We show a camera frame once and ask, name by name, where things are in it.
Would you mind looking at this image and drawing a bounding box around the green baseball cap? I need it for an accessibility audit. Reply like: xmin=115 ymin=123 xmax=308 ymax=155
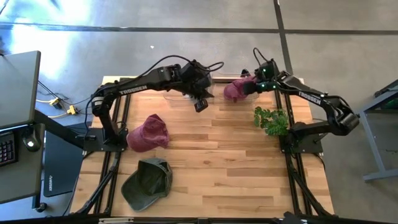
xmin=120 ymin=157 xmax=174 ymax=213

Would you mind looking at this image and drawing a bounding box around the maroon baseball cap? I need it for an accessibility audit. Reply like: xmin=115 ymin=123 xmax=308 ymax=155
xmin=223 ymin=75 xmax=259 ymax=104
xmin=125 ymin=113 xmax=170 ymax=154

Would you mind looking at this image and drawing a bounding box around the grey monitor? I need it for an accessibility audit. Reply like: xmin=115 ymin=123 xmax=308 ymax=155
xmin=0 ymin=50 xmax=42 ymax=130

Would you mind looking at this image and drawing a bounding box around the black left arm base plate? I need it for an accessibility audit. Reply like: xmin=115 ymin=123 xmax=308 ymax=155
xmin=83 ymin=127 xmax=129 ymax=153

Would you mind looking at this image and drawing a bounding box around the clear plastic bin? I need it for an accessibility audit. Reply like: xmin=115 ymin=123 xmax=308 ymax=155
xmin=213 ymin=72 xmax=261 ymax=101
xmin=162 ymin=76 xmax=215 ymax=102

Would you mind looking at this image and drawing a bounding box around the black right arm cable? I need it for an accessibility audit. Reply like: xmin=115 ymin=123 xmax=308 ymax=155
xmin=252 ymin=47 xmax=270 ymax=68

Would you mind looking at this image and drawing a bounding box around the black keyboard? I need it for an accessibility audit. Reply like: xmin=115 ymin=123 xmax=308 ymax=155
xmin=0 ymin=130 xmax=17 ymax=167

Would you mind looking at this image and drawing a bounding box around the black table frame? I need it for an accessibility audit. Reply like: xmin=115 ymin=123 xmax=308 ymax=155
xmin=70 ymin=77 xmax=335 ymax=222

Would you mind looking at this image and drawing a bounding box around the silver bracket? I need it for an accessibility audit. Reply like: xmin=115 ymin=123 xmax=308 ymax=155
xmin=98 ymin=217 xmax=135 ymax=224

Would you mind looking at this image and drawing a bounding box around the black computer mouse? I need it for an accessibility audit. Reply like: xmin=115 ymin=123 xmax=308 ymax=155
xmin=22 ymin=132 xmax=42 ymax=153

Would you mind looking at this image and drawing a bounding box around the potted green plant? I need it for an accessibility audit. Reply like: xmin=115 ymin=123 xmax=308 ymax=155
xmin=252 ymin=106 xmax=290 ymax=137

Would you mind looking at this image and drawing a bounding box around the grey side desk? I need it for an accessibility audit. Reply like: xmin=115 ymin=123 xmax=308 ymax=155
xmin=0 ymin=122 xmax=47 ymax=205

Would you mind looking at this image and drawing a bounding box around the grey metal table frame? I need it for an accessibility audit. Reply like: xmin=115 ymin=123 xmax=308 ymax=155
xmin=342 ymin=78 xmax=398 ymax=183

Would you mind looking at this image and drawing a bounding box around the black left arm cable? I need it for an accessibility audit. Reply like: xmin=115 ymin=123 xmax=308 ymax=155
xmin=136 ymin=54 xmax=225 ymax=82

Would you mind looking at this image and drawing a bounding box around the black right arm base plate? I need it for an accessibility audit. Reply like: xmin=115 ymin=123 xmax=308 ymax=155
xmin=280 ymin=121 xmax=325 ymax=154

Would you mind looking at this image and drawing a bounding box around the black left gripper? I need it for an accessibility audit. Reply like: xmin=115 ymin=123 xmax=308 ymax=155
xmin=180 ymin=60 xmax=216 ymax=113

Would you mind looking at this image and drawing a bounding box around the black Husky case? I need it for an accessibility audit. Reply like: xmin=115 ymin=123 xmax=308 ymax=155
xmin=42 ymin=130 xmax=86 ymax=198

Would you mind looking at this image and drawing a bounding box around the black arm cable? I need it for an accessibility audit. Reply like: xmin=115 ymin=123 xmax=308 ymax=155
xmin=252 ymin=47 xmax=270 ymax=68
xmin=136 ymin=54 xmax=225 ymax=82

